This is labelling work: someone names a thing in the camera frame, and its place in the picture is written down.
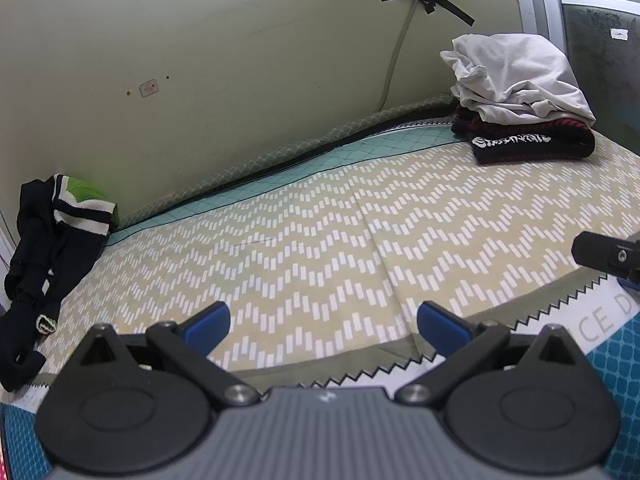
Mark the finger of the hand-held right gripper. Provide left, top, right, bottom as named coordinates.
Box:
left=572, top=231, right=640, bottom=291

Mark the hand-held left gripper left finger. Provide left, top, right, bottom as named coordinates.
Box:
left=75, top=301, right=261, bottom=407

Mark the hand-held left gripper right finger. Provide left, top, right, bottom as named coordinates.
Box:
left=395, top=301, right=586, bottom=407

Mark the white shirt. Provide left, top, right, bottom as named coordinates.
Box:
left=440, top=33, right=597, bottom=129

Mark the teal lattice bed sheet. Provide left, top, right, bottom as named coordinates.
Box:
left=0, top=280, right=640, bottom=480

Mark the black garment with red trim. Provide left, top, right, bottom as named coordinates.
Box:
left=451, top=114, right=596, bottom=165

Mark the beige chevron patterned blanket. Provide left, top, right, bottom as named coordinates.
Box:
left=37, top=132, right=640, bottom=377

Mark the dark glass door panel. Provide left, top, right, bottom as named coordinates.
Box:
left=549, top=0, right=640, bottom=143

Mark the black green striped garment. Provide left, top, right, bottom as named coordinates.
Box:
left=0, top=174, right=120, bottom=392

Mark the teal quilted blanket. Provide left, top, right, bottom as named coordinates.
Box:
left=104, top=120, right=462, bottom=249

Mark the metal door frame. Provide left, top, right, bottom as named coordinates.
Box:
left=509, top=0, right=568, bottom=53

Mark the grey wall cable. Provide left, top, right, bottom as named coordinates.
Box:
left=379, top=0, right=420, bottom=112

